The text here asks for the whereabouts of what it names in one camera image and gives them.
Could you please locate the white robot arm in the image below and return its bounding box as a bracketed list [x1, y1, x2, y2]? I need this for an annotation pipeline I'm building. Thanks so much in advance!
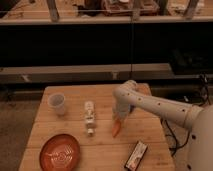
[112, 80, 213, 171]

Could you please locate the orange carrot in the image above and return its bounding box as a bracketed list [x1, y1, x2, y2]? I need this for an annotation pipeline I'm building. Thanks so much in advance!
[112, 120, 121, 137]

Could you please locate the wooden table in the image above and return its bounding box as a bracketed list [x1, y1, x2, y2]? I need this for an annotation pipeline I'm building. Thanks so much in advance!
[19, 84, 175, 171]

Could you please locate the black cable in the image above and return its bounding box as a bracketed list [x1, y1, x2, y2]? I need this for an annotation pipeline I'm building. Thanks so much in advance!
[161, 74, 213, 157]

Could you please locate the orange plate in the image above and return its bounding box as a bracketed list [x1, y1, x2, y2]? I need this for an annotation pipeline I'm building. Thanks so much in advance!
[39, 134, 80, 171]

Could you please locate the black and grey shelf unit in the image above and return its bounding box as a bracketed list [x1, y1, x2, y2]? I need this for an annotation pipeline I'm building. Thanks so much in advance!
[0, 0, 213, 84]

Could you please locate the black chocolate bar box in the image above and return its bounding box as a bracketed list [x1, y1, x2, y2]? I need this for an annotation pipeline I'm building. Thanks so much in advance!
[124, 141, 148, 171]

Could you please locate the white plastic bottle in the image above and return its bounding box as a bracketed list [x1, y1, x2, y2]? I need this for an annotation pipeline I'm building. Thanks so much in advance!
[84, 101, 95, 136]

